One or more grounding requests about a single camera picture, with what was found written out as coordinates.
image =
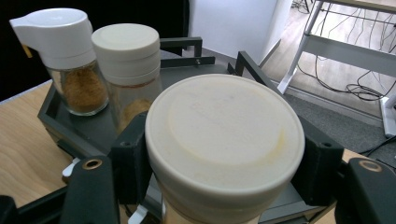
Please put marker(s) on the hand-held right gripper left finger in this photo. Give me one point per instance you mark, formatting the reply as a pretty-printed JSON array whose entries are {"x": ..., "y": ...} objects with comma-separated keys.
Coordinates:
[{"x": 130, "y": 161}]

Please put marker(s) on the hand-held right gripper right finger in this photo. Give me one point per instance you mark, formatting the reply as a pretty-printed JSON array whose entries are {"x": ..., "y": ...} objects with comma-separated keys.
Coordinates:
[{"x": 317, "y": 165}]

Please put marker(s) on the black corner rack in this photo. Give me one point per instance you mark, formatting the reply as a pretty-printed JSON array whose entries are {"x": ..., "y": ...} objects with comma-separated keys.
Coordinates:
[{"x": 90, "y": 127}]

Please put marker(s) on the wide spice jar beige lid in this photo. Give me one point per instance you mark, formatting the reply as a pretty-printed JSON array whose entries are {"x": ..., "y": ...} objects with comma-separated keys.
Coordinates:
[{"x": 224, "y": 133}]

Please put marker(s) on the slim spice jar beige lid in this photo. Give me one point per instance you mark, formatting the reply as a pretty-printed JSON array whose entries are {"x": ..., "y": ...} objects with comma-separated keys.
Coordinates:
[{"x": 126, "y": 53}]

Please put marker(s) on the spice jar with spouted white lid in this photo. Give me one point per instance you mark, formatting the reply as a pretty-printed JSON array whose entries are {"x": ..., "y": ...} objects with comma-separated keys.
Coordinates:
[{"x": 62, "y": 46}]

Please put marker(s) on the white desk frame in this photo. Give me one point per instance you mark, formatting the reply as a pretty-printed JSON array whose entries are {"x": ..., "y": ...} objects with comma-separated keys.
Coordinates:
[{"x": 342, "y": 51}]

